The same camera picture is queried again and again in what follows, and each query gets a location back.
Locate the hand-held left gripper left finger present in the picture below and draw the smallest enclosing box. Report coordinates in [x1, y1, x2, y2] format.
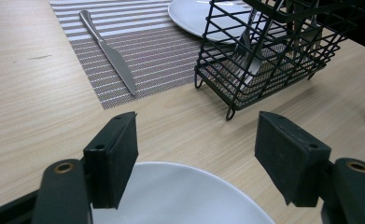
[82, 111, 139, 210]

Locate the silver table knife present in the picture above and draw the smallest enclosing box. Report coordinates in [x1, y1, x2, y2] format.
[78, 9, 138, 97]

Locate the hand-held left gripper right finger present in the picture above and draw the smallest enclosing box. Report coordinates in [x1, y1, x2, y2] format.
[254, 110, 332, 208]

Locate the white plate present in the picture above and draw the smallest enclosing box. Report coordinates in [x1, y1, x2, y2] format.
[91, 161, 276, 224]
[167, 0, 256, 45]

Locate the wooden-handled knife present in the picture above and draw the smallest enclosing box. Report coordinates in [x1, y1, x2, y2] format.
[282, 0, 305, 60]

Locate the black wire cutlery basket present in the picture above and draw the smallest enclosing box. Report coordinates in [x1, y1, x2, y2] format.
[193, 0, 365, 122]

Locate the silver fork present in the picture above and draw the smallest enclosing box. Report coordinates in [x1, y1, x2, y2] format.
[232, 0, 267, 80]

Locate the striped woven placemat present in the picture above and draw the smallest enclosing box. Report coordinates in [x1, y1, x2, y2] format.
[49, 0, 256, 110]

